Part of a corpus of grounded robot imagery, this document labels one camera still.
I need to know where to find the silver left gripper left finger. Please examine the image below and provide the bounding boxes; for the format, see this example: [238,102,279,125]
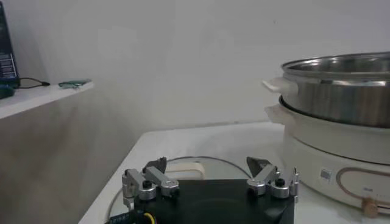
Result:
[121,156,180,211]

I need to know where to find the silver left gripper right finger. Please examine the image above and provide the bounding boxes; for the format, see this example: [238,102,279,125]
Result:
[246,156,300,203]

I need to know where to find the glass lid with cream handle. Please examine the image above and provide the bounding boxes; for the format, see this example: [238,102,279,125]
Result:
[108,156,254,224]

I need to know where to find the stainless steel steamer basket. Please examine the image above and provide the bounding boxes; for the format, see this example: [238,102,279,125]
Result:
[262,51,390,128]

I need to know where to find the white side table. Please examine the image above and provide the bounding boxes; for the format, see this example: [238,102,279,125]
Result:
[0,81,94,121]

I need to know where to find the blue handheld object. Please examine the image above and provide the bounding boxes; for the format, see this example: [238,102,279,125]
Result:
[0,85,15,100]

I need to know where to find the dark printed box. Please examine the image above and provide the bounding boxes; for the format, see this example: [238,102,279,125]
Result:
[0,1,21,89]

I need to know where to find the yellow and blue wires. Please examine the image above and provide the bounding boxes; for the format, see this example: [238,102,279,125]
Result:
[106,209,156,224]

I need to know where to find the black cable with plug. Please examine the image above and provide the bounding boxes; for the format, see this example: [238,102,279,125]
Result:
[18,77,51,89]

